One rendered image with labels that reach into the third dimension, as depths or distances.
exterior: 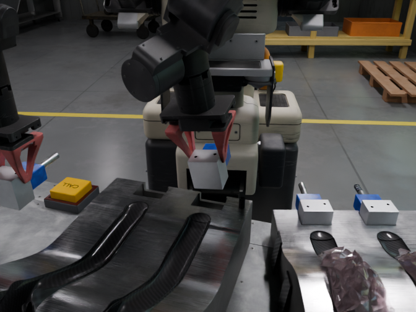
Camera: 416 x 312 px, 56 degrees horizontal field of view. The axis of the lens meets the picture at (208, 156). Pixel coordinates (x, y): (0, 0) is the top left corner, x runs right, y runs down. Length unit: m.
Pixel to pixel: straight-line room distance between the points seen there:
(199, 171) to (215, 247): 0.12
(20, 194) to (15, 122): 0.11
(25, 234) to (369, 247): 0.60
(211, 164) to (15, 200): 0.31
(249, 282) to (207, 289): 0.15
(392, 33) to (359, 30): 0.45
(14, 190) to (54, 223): 0.18
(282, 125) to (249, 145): 0.29
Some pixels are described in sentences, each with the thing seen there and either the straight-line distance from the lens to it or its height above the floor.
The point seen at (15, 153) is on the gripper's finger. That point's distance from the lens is 0.62.
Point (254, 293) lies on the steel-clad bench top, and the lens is 0.64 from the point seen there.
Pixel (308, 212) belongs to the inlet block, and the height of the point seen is 0.88.
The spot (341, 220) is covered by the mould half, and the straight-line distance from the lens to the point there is 0.72.
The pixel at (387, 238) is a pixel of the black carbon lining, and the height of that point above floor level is 0.85.
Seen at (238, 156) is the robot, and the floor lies 0.79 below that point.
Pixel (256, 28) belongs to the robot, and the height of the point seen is 1.11.
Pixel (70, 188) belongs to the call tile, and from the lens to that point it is 0.85.
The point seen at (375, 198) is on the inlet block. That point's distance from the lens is 0.78.
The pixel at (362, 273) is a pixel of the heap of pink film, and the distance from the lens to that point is 0.51.
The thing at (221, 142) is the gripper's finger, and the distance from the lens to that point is 0.58.
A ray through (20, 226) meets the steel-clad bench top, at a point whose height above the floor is 0.80.
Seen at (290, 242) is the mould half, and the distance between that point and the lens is 0.65.
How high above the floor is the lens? 1.26
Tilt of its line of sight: 27 degrees down
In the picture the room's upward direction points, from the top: straight up
